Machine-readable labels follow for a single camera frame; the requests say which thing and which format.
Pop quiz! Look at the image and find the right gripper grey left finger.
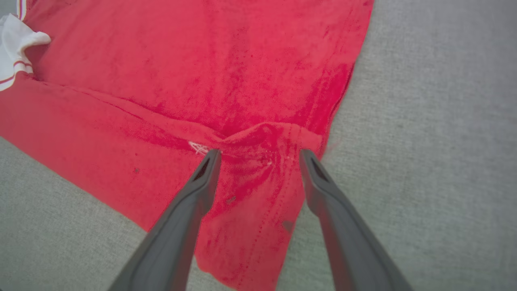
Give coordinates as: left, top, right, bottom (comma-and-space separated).
107, 149, 222, 291

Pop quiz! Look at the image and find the red and white jersey garment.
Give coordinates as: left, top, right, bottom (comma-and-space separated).
0, 0, 375, 291

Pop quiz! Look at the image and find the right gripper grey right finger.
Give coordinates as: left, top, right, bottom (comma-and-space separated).
299, 149, 412, 291

